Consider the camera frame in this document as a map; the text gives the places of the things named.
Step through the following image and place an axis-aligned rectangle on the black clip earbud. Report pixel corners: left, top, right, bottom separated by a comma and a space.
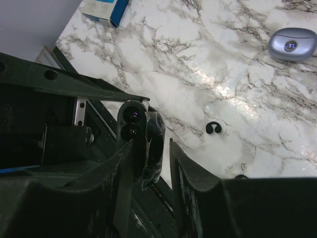
121, 106, 142, 141
205, 121, 222, 134

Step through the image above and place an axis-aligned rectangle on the blue razor package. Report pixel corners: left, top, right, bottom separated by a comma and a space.
81, 0, 129, 28

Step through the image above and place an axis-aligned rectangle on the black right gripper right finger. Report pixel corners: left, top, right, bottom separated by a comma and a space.
169, 141, 317, 238

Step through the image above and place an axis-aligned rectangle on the lavender earbud charging case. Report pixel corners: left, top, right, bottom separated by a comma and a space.
268, 27, 317, 62

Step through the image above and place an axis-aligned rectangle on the black earbud charging case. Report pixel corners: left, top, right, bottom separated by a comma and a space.
116, 101, 165, 190

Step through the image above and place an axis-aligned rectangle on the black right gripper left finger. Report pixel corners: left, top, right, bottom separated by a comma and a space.
0, 53, 149, 238

